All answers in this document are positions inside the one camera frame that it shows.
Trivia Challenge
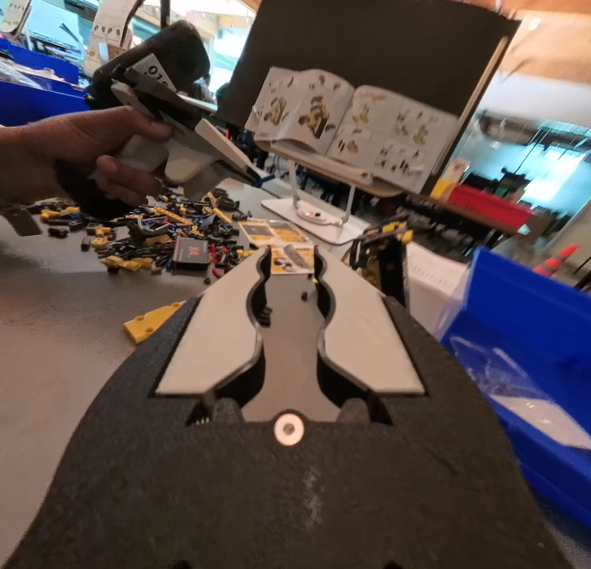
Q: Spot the yellow black toy brick model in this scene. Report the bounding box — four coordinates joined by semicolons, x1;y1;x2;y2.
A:
343;212;415;309

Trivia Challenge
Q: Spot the clear plastic bag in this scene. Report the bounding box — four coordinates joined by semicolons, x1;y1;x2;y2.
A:
444;331;591;452

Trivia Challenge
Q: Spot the red storage bin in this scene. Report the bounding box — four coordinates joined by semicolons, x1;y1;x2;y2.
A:
447;184;535;233

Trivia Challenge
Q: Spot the black box with red print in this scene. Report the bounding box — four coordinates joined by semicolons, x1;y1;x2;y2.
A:
171;235;211;271

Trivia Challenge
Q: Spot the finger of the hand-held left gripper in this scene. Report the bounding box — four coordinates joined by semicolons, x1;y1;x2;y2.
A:
194;118;262;183
164;155;254;201

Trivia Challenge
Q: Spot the yellow wedge brick plate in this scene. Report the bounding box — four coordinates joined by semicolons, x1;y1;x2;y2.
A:
123;300;186;345

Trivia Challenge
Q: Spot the orange traffic cone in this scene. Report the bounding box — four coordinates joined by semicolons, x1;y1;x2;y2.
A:
532;242;581;279

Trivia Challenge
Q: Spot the pile of toy brick pieces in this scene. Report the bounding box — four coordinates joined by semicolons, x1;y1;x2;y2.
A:
27;187;260;280

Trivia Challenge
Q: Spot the white paper box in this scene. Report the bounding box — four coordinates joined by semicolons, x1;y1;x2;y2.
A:
405;240;470;335

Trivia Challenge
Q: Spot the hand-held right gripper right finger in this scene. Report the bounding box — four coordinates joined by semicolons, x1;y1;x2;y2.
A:
314;245;426;395

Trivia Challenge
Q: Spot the printed cardboard box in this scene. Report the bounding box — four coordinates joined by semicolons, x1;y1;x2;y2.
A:
84;0;149;65

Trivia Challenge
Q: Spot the person's left hand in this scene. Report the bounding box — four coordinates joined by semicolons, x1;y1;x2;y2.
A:
0;106;175;208

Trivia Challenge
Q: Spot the book stand with black board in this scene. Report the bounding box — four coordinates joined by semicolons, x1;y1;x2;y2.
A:
216;0;523;247

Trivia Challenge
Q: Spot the open instruction booklet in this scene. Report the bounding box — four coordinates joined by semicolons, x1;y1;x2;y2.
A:
244;67;461;196

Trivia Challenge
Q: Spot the white picture leaflet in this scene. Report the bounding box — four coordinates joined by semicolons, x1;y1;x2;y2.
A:
270;243;316;275

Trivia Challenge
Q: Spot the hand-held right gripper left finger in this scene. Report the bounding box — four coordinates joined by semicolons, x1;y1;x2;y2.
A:
156;245;271;397

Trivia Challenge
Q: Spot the large blue storage bin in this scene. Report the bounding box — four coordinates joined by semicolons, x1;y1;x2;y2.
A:
436;245;591;530

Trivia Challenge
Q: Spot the yellow black sticker sheet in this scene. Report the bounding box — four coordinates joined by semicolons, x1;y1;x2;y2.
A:
237;218;309;247

